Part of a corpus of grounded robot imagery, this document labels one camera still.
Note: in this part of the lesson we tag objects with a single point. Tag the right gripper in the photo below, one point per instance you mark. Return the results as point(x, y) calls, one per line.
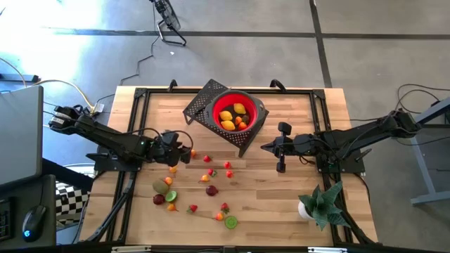
point(304, 144)

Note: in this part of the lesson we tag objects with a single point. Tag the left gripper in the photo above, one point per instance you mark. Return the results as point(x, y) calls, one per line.
point(165, 149)

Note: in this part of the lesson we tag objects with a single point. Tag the small orange fruit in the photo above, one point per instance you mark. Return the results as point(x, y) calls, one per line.
point(192, 153)
point(238, 120)
point(172, 169)
point(168, 180)

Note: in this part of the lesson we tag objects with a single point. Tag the yellow lemon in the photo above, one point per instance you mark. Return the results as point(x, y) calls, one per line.
point(239, 108)
point(225, 115)
point(228, 125)

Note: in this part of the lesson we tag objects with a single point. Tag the red collapsible colander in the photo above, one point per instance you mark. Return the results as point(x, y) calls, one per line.
point(219, 103)

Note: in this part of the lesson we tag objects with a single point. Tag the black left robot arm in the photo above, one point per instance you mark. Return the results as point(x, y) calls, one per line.
point(109, 138)

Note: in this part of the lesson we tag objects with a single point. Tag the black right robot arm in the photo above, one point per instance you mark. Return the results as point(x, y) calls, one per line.
point(358, 138)

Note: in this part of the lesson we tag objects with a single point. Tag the whole brown kiwi fruit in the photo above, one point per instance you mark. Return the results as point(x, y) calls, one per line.
point(160, 186)

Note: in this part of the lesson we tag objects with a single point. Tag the black perforated metal shelf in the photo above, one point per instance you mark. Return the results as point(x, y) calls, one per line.
point(246, 140)

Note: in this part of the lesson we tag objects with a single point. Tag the dark red toy apple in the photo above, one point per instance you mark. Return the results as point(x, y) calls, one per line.
point(211, 190)

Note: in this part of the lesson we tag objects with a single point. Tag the dark red plum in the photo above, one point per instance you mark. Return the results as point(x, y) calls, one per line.
point(158, 199)

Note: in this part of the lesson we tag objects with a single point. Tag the red yellow pear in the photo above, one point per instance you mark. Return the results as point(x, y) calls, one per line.
point(219, 216)

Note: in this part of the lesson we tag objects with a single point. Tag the snake plant in white pot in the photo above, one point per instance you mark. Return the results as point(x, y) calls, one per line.
point(321, 207)

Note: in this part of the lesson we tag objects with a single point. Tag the black floor fan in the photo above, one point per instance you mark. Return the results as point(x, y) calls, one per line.
point(170, 15)

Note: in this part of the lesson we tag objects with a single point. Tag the grey metal desk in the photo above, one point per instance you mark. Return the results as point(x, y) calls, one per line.
point(423, 168)

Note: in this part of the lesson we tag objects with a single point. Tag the black computer mouse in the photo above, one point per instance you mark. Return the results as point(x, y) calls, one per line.
point(33, 223)

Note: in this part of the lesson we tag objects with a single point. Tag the grey computer monitor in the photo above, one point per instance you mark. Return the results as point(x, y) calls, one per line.
point(19, 133)

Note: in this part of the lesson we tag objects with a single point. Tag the black desk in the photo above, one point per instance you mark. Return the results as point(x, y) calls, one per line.
point(15, 196)

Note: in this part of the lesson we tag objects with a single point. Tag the black floor bar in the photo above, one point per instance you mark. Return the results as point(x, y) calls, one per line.
point(21, 78)

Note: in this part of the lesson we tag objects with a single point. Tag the black keyboard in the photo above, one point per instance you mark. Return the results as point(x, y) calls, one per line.
point(4, 221)

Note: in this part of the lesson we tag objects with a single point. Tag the black aluminium table frame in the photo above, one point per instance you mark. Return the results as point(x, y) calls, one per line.
point(319, 94)

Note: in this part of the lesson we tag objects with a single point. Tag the silver frame bracket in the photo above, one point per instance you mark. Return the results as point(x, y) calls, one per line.
point(131, 249)
point(327, 249)

